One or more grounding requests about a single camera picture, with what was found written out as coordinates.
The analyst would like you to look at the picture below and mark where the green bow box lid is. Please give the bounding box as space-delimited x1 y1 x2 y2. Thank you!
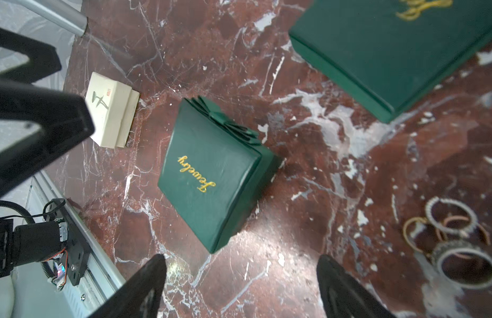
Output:
158 96 282 254

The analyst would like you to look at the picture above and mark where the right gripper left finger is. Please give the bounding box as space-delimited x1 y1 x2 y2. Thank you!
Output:
91 254 167 317

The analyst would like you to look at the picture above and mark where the cream box base black insert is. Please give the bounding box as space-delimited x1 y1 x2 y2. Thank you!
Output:
115 90 140 148

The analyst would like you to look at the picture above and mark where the cream lotus box lid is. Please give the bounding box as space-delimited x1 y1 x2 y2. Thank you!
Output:
85 72 133 148

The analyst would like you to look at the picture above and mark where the rose gold ring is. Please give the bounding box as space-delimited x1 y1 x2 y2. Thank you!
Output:
438 214 492 261

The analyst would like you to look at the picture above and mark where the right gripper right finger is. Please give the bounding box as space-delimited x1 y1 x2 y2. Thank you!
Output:
316 254 394 318

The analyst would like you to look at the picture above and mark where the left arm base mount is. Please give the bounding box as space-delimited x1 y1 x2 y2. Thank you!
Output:
42 198 92 290

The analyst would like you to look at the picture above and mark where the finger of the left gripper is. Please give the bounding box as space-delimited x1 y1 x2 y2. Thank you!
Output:
0 80 95 198
0 5 59 73

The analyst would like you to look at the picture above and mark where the green jewelry box right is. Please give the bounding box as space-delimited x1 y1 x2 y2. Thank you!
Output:
289 1 492 123

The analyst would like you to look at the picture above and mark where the wide dark silver ring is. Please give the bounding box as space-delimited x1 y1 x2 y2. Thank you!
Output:
430 239 492 290

